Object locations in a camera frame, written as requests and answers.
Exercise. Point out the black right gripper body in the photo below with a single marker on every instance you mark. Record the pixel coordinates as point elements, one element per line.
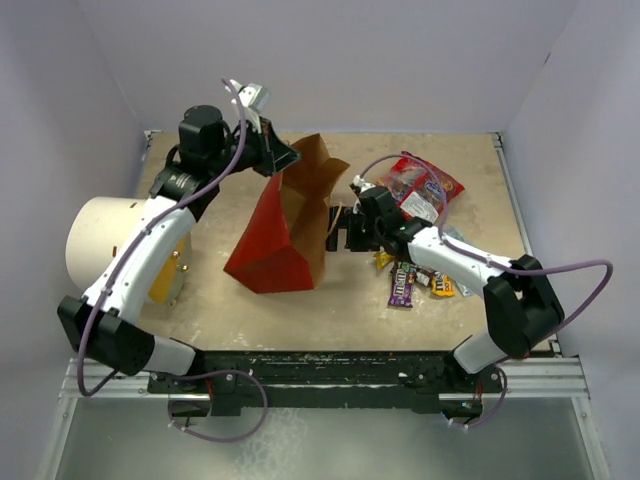
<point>378,229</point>

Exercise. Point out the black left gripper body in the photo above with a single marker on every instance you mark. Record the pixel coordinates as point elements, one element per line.
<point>254,152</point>

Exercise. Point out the red snack packet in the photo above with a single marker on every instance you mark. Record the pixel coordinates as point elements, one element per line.
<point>420,188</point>

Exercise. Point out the purple candy packet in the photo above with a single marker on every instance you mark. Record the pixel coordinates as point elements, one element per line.
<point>403,275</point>

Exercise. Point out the brown chocolate candy packet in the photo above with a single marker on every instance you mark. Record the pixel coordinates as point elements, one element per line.
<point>420,275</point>

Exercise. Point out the red paper bag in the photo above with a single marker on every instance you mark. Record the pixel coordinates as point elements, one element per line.
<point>283,247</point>

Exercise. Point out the yellow snack packet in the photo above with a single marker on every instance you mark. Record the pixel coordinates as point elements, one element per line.
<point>442,285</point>

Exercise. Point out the small orange snack packet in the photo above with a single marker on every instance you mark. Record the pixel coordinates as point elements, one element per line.
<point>383,259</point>

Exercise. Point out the silver foil snack packet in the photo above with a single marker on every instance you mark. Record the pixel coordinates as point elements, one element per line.
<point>454,233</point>

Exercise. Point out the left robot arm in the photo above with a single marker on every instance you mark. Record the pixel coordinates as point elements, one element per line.
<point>102,323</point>

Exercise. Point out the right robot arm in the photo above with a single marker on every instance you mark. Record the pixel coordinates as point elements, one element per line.
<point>521,307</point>

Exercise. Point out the yellow roll holder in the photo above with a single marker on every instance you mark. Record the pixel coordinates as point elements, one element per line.
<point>171,277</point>

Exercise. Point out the white paper roll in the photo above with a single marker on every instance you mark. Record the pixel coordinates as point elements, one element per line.
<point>98,231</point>

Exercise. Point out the aluminium table frame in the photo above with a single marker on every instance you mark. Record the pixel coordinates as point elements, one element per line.
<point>348,312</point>

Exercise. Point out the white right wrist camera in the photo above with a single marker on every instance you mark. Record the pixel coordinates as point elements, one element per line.
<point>358,186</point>

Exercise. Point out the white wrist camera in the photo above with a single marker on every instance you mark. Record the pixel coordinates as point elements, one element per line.
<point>248,100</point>
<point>358,186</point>

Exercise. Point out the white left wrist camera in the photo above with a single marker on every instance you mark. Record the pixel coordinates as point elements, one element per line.
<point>248,100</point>

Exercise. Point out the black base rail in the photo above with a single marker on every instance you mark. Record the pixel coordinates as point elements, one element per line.
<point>423,382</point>

